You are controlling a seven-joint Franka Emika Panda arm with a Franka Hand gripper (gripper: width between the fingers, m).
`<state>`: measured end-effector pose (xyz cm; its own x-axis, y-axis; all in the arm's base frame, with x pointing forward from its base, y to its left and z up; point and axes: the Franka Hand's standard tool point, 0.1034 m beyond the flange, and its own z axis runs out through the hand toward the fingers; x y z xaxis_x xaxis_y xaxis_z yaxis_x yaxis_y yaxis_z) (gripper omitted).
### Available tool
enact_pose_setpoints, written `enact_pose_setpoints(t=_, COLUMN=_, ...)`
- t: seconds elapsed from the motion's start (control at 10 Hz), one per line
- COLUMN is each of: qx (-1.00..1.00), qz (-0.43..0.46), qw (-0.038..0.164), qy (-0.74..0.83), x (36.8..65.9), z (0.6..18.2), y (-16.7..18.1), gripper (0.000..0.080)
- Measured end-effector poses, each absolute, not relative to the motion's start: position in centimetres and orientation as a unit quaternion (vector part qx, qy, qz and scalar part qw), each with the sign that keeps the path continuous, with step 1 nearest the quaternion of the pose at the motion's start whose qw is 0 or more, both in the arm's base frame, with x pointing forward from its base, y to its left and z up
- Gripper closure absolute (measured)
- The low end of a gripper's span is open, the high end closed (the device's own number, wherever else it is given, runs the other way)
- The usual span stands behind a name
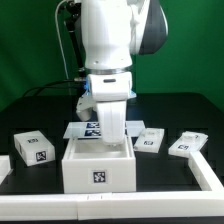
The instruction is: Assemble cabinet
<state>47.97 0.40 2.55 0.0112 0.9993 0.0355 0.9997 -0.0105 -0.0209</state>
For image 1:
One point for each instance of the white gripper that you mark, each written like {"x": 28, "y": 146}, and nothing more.
{"x": 112, "y": 117}

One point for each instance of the white cabinet door panel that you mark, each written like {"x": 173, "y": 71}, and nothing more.
{"x": 149, "y": 140}
{"x": 187, "y": 143}

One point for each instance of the white cabinet body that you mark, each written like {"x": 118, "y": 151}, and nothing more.
{"x": 89, "y": 166}

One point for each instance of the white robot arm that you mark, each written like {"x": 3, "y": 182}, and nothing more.
{"x": 112, "y": 31}

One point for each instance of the small white cabinet top box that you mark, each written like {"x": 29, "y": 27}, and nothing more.
{"x": 34, "y": 148}

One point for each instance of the white U-shaped obstacle fence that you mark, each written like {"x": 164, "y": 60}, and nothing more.
{"x": 208, "y": 201}

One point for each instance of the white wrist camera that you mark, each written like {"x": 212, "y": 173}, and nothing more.
{"x": 115, "y": 87}

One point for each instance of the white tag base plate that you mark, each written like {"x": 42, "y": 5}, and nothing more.
{"x": 92, "y": 129}

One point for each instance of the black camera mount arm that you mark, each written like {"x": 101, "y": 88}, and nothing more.
{"x": 74, "y": 9}

